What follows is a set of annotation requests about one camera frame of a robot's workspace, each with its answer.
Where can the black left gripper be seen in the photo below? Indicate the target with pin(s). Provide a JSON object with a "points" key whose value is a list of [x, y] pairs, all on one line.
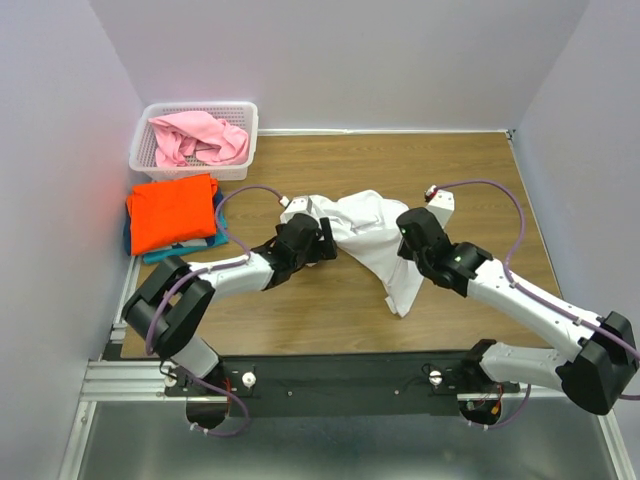
{"points": [[322, 250]]}

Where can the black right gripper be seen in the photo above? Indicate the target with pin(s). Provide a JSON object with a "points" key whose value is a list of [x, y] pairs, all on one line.
{"points": [[403, 251]]}

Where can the white t shirt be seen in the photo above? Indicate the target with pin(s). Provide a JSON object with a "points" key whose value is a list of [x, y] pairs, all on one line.
{"points": [[364, 226]]}

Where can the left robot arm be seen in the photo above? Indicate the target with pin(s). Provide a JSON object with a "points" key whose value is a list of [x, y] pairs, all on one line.
{"points": [[169, 306]]}

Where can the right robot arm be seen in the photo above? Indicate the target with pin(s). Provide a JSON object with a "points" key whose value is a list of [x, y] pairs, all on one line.
{"points": [[589, 357]]}

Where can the folded teal t shirt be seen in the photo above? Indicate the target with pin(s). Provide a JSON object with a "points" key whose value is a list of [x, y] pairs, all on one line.
{"points": [[177, 233]]}

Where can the folded blue t shirt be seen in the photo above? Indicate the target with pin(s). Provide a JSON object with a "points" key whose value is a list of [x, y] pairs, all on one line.
{"points": [[127, 237]]}

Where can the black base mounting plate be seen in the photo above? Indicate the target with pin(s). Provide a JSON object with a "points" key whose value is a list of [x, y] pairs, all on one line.
{"points": [[427, 382]]}

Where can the white plastic laundry basket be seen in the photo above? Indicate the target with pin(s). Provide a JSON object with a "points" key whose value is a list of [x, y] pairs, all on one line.
{"points": [[242, 114]]}

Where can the folded orange t shirt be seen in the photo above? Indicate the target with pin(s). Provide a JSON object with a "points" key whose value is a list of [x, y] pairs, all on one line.
{"points": [[170, 210]]}

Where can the pink t shirt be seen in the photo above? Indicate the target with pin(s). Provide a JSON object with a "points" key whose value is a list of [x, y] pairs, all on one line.
{"points": [[212, 141]]}

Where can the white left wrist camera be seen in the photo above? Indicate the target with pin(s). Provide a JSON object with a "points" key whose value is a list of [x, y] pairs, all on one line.
{"points": [[299, 204]]}

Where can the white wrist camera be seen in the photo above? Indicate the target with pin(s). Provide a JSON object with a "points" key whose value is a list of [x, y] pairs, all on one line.
{"points": [[299, 204], [440, 203]]}

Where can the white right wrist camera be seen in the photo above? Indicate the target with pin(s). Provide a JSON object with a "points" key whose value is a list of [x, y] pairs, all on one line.
{"points": [[440, 203]]}

